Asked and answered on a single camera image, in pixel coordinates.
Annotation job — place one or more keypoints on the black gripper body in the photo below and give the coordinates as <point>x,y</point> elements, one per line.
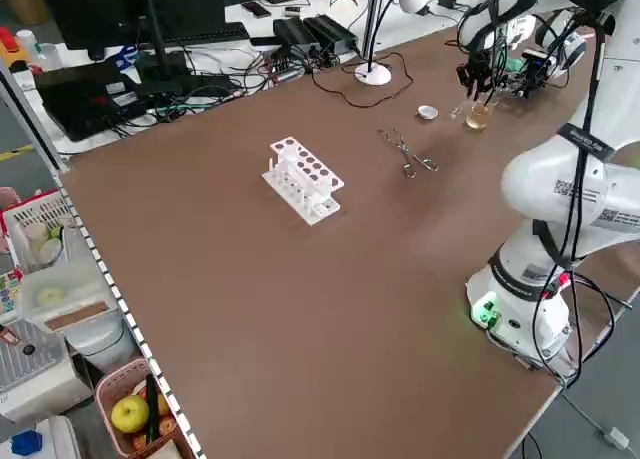
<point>532,81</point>
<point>481,66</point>

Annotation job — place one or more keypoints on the clear glass test tube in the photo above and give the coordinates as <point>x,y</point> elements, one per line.
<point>457,113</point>

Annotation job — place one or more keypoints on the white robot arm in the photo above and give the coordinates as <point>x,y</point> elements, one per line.
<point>570,54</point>
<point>555,179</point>

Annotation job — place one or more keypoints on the green folded cloth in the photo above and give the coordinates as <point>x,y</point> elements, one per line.
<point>511,64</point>

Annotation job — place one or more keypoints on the glass beaker with amber liquid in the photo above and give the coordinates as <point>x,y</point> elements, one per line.
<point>477,118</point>

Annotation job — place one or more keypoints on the small white ceramic dish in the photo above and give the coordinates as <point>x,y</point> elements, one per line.
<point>428,112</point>

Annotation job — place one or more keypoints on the metal crucible tongs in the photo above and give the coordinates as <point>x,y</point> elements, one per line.
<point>407,151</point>

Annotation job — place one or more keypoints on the black ribbed power supply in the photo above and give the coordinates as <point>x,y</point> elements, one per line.
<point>332,31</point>
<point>295,34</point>

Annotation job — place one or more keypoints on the white test tube rack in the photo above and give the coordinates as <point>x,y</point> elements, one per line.
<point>305,184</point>

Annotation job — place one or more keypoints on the black smartphone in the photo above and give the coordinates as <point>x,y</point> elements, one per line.
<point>256,9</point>

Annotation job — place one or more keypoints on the black keyboard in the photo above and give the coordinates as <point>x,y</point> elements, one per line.
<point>210,33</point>

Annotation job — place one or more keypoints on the black computer monitor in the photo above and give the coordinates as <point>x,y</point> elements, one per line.
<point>125,9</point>

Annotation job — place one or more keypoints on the white plug adapter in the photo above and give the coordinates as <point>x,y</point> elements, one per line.
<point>614,437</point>

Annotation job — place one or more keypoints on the black equipment case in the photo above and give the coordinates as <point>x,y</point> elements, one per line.
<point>85,104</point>

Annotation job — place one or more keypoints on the white plastic bottle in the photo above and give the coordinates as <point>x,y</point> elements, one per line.
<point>27,41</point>

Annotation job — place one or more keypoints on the clear plastic container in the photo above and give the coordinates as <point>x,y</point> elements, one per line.
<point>65,289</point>

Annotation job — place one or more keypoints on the white slotted basket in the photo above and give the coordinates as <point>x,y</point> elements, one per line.
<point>35,219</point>

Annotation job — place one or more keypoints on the red yellow emergency stop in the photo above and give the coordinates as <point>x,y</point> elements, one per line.
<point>9,46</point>

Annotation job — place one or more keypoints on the yellow green apple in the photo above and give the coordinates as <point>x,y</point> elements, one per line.
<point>129,414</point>

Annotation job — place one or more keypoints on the pink plastic basket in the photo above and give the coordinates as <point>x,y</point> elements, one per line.
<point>107,394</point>

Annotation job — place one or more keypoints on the blue plastic object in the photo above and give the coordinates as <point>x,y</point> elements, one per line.
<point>26,443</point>

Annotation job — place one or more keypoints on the aluminium frame post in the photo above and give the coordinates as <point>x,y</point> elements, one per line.
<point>374,19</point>

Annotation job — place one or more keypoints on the aluminium frame rail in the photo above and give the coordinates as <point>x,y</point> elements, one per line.
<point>125,314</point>

